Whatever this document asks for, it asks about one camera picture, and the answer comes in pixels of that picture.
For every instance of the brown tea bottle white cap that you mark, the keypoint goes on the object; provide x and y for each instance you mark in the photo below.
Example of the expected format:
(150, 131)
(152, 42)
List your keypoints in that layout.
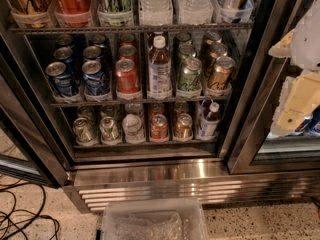
(159, 69)

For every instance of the red soda can middle shelf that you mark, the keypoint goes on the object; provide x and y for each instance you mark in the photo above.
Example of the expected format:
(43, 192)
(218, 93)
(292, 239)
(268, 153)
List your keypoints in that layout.
(127, 80)

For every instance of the orange can bottom shelf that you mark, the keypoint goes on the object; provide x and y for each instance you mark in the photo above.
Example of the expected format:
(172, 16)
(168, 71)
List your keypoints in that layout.
(183, 127)

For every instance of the middle wire shelf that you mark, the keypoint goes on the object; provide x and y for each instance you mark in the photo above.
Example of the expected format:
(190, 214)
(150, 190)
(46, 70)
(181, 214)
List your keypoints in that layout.
(140, 101)

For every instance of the green can top shelf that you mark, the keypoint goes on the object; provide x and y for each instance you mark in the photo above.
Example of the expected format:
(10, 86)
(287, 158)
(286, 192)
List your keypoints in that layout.
(115, 12)

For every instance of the green ginger ale can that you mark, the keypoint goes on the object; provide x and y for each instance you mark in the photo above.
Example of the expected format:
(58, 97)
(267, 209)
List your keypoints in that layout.
(188, 83)

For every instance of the top wire shelf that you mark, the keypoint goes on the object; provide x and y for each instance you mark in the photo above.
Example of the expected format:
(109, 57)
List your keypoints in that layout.
(129, 29)

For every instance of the open fridge door left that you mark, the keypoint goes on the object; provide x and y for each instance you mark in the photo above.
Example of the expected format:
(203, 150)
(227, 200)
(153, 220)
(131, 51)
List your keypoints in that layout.
(21, 124)

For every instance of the red can behind front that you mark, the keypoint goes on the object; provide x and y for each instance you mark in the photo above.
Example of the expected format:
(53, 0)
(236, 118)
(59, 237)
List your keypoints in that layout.
(128, 52)

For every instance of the wire shelf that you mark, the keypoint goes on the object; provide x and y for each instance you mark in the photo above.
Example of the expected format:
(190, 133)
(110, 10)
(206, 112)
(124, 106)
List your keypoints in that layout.
(140, 101)
(129, 29)

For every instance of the blue Pepsi can front left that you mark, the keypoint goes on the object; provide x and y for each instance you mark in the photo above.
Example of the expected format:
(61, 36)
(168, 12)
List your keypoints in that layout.
(62, 80)

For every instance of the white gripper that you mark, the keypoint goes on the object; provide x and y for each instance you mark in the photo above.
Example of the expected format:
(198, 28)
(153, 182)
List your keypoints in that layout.
(307, 44)

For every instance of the gold can behind front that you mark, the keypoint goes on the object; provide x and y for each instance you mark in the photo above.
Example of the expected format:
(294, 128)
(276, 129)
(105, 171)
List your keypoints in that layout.
(214, 51)

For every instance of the blue pepsi can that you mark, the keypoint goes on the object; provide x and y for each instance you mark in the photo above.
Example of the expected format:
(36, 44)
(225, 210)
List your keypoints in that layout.
(62, 80)
(95, 53)
(97, 82)
(67, 56)

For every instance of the red can bottom shelf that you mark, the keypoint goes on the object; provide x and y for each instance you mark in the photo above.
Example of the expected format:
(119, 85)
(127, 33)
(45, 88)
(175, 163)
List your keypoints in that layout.
(159, 128)

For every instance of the stainless steel fridge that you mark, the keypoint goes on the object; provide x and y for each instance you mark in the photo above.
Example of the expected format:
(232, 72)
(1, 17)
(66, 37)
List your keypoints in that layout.
(102, 174)

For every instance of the blue Pepsi can middle left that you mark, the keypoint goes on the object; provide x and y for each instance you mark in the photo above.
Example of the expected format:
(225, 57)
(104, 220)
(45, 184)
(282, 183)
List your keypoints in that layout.
(67, 56)

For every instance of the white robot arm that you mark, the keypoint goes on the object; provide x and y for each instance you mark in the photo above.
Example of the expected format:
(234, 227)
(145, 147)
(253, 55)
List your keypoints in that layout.
(305, 44)

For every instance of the clear plastic bin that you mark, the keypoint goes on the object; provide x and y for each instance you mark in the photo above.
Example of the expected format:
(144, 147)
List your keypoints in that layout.
(158, 219)

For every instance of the green can bottom left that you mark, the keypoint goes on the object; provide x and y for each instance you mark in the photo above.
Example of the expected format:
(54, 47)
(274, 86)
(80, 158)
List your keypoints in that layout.
(85, 132)

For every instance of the gold can middle shelf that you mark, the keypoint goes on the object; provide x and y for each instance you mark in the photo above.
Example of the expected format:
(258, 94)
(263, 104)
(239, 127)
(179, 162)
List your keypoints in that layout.
(220, 74)

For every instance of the small bottle bottom shelf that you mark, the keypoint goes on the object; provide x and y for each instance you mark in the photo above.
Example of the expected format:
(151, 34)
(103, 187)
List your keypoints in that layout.
(209, 120)

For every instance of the green can behind front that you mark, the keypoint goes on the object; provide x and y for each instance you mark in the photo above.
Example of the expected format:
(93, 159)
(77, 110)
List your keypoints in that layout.
(185, 51)

